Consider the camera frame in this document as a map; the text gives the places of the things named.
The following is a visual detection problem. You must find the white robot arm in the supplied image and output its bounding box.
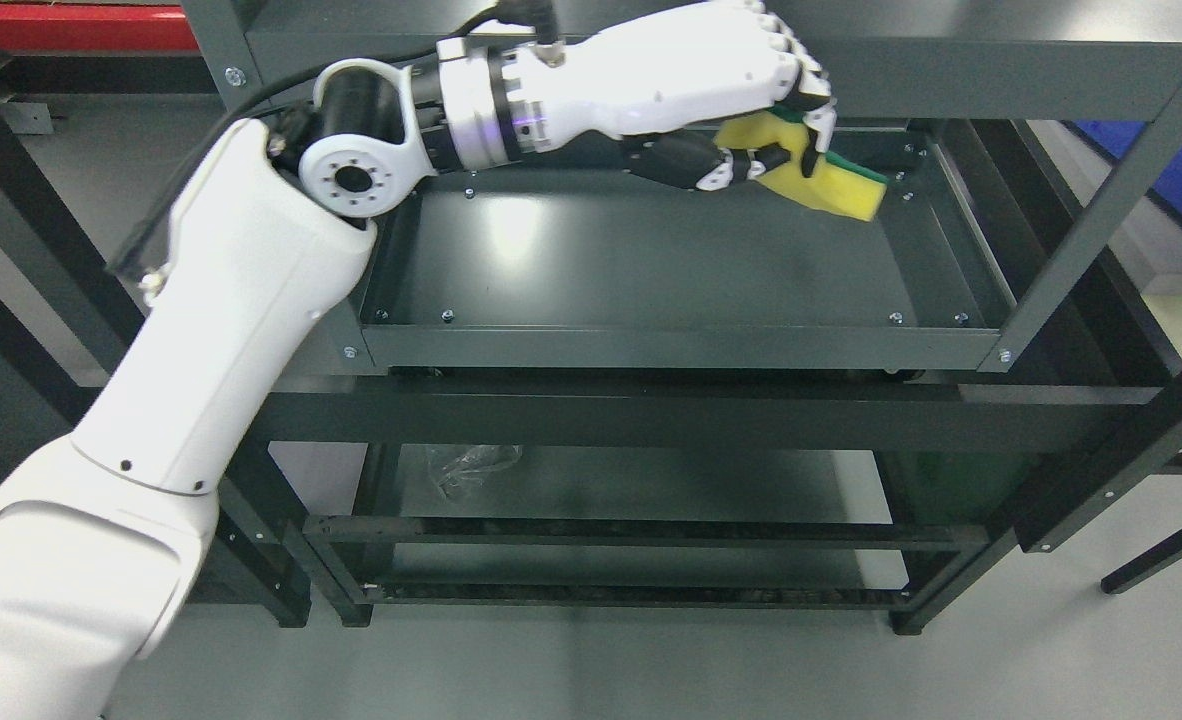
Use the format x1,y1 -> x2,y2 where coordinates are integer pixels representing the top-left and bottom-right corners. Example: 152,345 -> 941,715
0,59 -> 437,719

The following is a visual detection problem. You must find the yellow green sponge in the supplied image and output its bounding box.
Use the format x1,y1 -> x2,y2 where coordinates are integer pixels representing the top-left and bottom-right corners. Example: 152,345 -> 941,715
714,108 -> 889,222

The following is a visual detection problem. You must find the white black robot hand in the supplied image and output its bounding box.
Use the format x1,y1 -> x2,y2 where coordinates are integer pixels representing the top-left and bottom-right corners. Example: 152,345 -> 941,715
501,1 -> 837,192

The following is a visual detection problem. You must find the red bar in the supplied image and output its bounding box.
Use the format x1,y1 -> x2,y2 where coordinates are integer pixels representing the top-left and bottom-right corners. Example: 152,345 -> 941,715
0,1 -> 201,56

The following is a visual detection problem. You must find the clear plastic bag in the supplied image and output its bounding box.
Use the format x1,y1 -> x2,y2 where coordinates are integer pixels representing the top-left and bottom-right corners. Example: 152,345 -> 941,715
426,445 -> 524,501

